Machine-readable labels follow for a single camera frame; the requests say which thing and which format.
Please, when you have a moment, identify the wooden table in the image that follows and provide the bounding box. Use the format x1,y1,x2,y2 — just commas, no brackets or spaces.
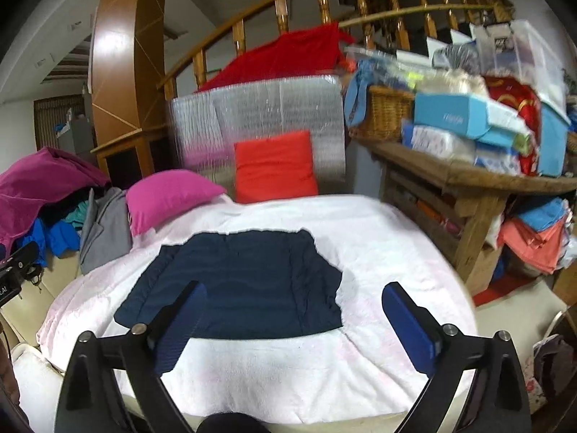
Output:
356,137,577,296

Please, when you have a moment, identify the clear plastic storage bin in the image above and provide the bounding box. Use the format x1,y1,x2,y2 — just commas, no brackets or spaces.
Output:
473,20,573,104

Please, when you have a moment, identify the navy blue jacket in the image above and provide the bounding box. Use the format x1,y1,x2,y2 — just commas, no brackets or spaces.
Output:
114,230,344,340

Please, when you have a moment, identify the blue hanging cloth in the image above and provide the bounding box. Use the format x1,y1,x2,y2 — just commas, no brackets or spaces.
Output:
343,60,376,128

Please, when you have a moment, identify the floral cloth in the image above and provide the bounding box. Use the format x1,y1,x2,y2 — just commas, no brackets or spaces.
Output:
527,334,577,416

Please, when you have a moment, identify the wooden pillar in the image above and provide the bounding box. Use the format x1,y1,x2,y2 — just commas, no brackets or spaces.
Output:
90,0,169,154

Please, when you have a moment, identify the red patterned cloth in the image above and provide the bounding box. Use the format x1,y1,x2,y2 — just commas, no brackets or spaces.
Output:
484,76,542,176

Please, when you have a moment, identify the stack of folded clothes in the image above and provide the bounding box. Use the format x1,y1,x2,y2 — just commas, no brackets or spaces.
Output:
497,197,574,276

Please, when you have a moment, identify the wicker basket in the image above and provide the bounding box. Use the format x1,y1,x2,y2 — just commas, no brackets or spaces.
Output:
349,85,415,141

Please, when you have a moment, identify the pink pillow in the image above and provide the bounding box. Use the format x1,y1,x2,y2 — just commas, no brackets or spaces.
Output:
126,169,228,236

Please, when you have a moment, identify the wooden stair railing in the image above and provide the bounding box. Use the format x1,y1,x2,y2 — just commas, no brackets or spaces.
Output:
158,0,515,100

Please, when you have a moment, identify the blue cardboard box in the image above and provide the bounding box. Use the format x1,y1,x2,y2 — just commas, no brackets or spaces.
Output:
414,92,533,141

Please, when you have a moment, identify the teal garment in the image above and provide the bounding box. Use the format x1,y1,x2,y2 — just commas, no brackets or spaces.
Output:
61,202,92,227

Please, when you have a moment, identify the red floor mat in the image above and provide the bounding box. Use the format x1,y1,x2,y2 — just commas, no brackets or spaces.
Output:
472,275,538,308

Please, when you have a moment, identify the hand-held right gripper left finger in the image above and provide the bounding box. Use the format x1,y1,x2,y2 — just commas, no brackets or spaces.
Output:
54,280,209,433

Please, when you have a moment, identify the cream sofa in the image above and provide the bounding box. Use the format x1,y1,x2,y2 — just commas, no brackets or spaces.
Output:
0,253,84,433

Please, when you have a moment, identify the silver foil mat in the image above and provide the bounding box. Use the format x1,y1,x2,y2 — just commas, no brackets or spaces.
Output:
167,74,348,194

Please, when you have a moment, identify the grey garment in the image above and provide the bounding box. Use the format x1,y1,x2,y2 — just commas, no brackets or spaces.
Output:
79,187,133,276

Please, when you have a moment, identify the magenta cloth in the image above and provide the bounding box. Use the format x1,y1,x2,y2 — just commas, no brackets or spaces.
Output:
0,146,111,258

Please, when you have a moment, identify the white fluffy blanket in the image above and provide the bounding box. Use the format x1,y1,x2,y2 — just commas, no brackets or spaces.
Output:
36,194,479,425

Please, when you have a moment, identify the red square pillow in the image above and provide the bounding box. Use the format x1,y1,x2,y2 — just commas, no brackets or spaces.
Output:
233,130,319,205

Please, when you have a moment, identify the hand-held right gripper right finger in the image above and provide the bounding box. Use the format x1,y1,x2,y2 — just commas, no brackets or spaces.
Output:
381,281,533,433

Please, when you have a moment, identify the tissue pack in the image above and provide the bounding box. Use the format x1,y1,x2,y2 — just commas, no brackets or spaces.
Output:
473,141,524,175
401,122,477,164

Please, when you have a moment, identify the blue garment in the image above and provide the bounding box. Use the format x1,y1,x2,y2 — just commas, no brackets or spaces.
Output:
25,216,83,268

